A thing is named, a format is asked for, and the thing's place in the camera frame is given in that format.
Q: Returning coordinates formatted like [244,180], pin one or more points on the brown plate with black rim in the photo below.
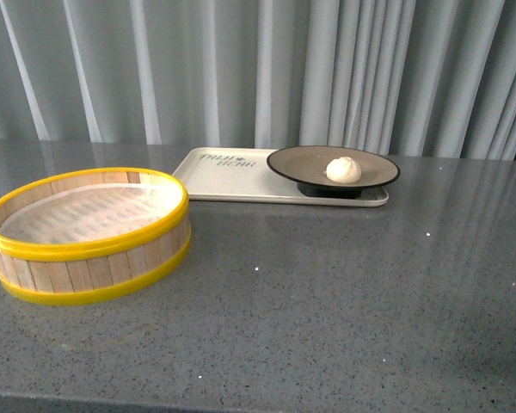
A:
[308,166]

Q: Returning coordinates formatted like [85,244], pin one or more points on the grey pleated curtain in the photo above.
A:
[415,78]

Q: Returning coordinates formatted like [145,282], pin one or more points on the yellow-rimmed bamboo steamer basket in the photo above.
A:
[88,272]

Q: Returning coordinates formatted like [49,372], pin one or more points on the white steamer liner cloth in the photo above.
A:
[92,213]

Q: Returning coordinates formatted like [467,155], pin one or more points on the white bear-print tray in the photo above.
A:
[242,175]

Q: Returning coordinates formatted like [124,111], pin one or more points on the white steamed bun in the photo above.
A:
[343,170]

